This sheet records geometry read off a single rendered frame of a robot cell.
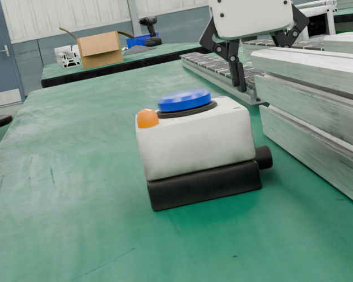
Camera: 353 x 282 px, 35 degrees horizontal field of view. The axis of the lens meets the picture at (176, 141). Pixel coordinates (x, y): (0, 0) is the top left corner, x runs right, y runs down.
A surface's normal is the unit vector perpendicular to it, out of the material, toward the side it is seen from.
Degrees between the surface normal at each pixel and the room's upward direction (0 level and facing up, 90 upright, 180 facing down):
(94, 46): 68
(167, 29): 90
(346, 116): 90
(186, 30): 90
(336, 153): 90
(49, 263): 0
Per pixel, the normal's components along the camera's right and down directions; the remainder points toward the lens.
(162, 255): -0.19, -0.96
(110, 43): 0.10, -0.19
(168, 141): 0.08, 0.19
